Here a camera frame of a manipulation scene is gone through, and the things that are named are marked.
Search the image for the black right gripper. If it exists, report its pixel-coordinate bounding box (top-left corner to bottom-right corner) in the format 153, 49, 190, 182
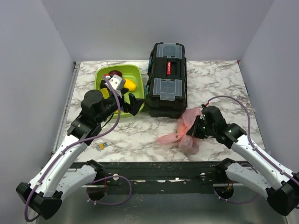
186, 115, 216, 139

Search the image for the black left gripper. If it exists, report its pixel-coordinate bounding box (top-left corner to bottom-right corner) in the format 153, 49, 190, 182
97, 88, 145, 124

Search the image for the pink plastic bag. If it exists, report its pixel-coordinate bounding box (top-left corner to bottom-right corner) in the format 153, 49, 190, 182
157, 107, 201, 145

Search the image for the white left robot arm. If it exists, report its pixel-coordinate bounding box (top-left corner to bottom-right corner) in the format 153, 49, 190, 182
16, 89, 144, 223

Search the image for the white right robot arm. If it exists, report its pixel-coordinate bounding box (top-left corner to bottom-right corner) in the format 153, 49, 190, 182
187, 106, 299, 216

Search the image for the yellow fake mango upper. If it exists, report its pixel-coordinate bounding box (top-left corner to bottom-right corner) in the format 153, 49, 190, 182
124, 78, 137, 92

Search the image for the yellow fake starfruit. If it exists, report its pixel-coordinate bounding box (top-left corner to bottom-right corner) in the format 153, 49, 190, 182
100, 86, 112, 99

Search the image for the dark red fake apple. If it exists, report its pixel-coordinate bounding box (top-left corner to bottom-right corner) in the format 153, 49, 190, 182
108, 70, 123, 77

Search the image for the dark purple fake plum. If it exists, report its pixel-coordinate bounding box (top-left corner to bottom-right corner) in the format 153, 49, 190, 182
100, 79, 109, 89

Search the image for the green plastic tray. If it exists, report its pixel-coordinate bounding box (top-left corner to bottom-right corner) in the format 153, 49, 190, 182
94, 64, 145, 119

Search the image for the black plastic toolbox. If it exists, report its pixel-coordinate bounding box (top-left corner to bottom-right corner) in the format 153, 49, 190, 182
145, 42, 187, 119

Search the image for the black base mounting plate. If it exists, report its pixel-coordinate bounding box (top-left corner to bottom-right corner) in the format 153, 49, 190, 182
70, 160, 264, 195

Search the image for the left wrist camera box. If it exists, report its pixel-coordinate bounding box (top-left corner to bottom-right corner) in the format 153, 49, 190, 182
108, 75, 126, 91

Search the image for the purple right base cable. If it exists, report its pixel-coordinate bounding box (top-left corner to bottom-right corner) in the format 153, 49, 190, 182
213, 186, 261, 203

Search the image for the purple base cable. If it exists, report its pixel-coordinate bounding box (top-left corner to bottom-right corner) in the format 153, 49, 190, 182
86, 175, 133, 206
213, 186, 261, 203

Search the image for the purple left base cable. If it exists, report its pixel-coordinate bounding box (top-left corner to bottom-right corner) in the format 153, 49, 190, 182
86, 175, 133, 206

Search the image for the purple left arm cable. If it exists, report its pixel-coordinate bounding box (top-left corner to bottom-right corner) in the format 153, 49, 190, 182
24, 74, 121, 222

